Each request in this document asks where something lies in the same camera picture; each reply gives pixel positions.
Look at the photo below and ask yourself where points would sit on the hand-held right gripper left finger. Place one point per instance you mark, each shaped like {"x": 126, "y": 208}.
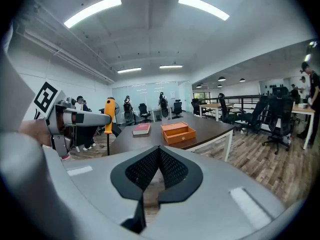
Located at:
{"x": 100, "y": 184}

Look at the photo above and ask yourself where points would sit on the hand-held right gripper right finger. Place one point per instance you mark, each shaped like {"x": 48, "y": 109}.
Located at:
{"x": 225, "y": 184}

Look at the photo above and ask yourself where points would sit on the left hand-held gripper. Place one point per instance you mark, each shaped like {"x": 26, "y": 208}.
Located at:
{"x": 47, "y": 97}

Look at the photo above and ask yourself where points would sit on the orange box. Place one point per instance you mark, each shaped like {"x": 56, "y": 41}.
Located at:
{"x": 178, "y": 134}

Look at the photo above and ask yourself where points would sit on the person's left forearm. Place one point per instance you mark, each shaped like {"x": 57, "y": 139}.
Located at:
{"x": 35, "y": 131}

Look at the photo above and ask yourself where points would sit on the small white box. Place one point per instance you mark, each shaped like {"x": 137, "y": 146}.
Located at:
{"x": 302, "y": 105}

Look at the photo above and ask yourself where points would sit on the black standing fan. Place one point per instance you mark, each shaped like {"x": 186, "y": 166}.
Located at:
{"x": 116, "y": 106}

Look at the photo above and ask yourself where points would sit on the red hardcover book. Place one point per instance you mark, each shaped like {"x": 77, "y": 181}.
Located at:
{"x": 142, "y": 129}

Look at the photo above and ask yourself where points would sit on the long ceiling light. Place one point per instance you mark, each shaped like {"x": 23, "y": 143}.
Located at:
{"x": 92, "y": 10}
{"x": 129, "y": 70}
{"x": 171, "y": 66}
{"x": 203, "y": 6}

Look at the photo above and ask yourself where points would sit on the white desk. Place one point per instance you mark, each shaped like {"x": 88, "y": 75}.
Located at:
{"x": 160, "y": 109}

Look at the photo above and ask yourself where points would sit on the wooden table with white legs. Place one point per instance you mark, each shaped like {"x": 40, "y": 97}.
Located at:
{"x": 303, "y": 110}
{"x": 216, "y": 105}

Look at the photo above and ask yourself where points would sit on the person's grey t-shirt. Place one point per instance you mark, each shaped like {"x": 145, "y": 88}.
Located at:
{"x": 12, "y": 96}

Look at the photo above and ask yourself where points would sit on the black metal railing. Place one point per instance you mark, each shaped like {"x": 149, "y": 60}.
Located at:
{"x": 240, "y": 97}

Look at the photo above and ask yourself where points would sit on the white wall poster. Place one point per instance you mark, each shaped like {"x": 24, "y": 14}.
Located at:
{"x": 172, "y": 94}

